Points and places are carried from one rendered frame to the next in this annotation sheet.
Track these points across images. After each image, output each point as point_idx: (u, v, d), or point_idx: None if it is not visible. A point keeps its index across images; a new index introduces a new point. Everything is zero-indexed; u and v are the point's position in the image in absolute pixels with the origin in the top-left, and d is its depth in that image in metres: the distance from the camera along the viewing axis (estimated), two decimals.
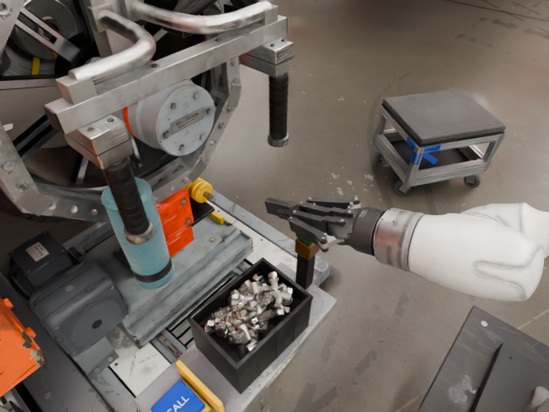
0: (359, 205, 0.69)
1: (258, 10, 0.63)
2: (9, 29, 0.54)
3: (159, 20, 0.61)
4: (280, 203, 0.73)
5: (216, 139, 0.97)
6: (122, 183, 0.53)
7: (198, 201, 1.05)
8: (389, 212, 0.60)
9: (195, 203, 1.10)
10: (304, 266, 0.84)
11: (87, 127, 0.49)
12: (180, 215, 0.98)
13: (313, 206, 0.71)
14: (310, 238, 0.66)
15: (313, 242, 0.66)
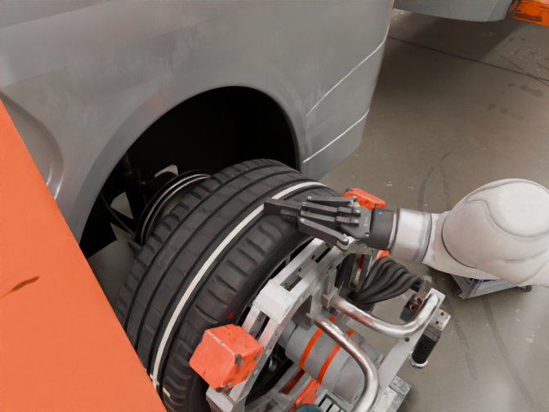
0: (349, 244, 0.69)
1: (434, 308, 0.80)
2: (267, 358, 0.72)
3: (360, 322, 0.79)
4: None
5: None
6: None
7: None
8: None
9: None
10: None
11: None
12: (313, 390, 1.16)
13: None
14: (336, 199, 0.76)
15: (339, 197, 0.75)
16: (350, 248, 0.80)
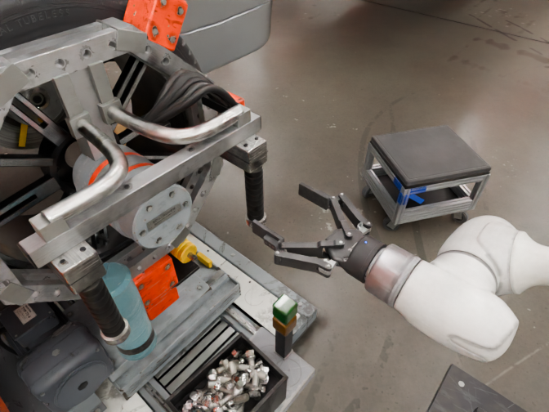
0: (331, 269, 0.65)
1: (230, 117, 0.65)
2: None
3: (135, 130, 0.64)
4: (314, 202, 0.78)
5: (198, 206, 1.00)
6: (96, 301, 0.56)
7: (183, 261, 1.07)
8: None
9: (180, 261, 1.12)
10: (282, 339, 0.87)
11: (60, 257, 0.51)
12: (163, 279, 1.01)
13: (296, 253, 0.68)
14: (358, 215, 0.73)
15: (359, 213, 0.72)
16: (126, 42, 0.65)
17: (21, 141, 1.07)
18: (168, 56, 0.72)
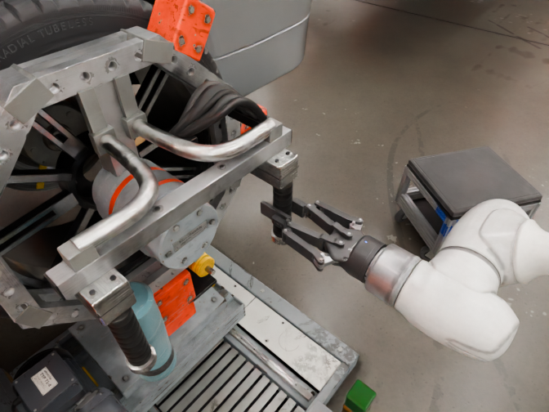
0: (326, 265, 0.65)
1: (263, 132, 0.62)
2: (9, 171, 0.53)
3: (162, 145, 0.60)
4: (291, 209, 0.77)
5: (218, 219, 0.96)
6: (125, 331, 0.52)
7: (200, 275, 1.04)
8: None
9: (197, 275, 1.09)
10: None
11: (90, 288, 0.47)
12: (181, 294, 0.97)
13: (301, 237, 0.71)
14: (343, 215, 0.73)
15: (345, 213, 0.72)
16: (152, 52, 0.61)
17: (39, 183, 0.94)
18: (194, 67, 0.69)
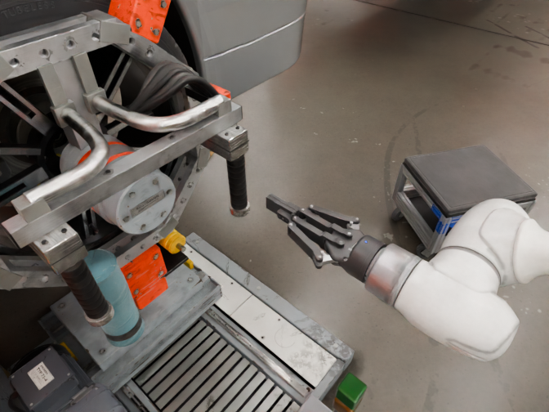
0: (324, 263, 0.66)
1: (211, 106, 0.67)
2: None
3: (118, 118, 0.66)
4: None
5: (186, 197, 1.02)
6: (78, 281, 0.58)
7: (171, 253, 1.09)
8: None
9: (170, 253, 1.14)
10: None
11: (42, 239, 0.53)
12: (152, 268, 1.03)
13: (304, 233, 0.72)
14: (339, 217, 0.72)
15: (341, 215, 0.72)
16: (109, 33, 0.67)
17: None
18: (152, 48, 0.75)
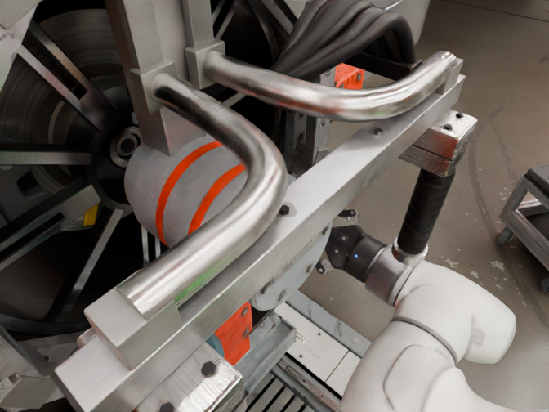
0: (328, 269, 0.69)
1: (443, 71, 0.34)
2: None
3: (265, 94, 0.33)
4: None
5: None
6: None
7: None
8: None
9: None
10: None
11: (158, 397, 0.20)
12: (237, 329, 0.70)
13: None
14: None
15: None
16: None
17: (89, 217, 0.60)
18: None
